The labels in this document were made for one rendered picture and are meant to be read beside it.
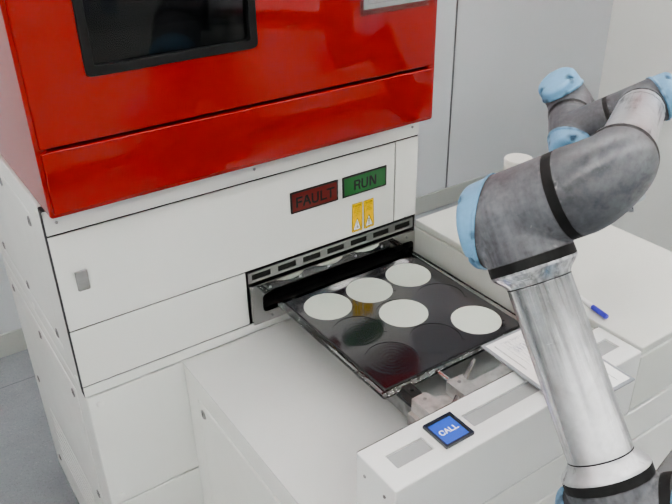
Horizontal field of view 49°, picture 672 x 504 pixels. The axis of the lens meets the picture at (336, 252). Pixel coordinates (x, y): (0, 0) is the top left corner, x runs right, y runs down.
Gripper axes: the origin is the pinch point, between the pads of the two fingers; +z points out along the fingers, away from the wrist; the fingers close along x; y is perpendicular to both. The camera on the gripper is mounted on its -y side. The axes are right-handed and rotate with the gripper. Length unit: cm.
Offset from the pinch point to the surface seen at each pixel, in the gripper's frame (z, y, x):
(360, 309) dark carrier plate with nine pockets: -20, -47, -29
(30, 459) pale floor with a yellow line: -7, -193, -45
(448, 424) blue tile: -23, -17, -61
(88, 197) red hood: -77, -55, -45
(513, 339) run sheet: -12.3, -14.3, -38.2
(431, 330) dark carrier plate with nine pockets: -12.8, -32.9, -32.5
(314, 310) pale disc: -26, -54, -32
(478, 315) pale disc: -6.1, -27.3, -25.4
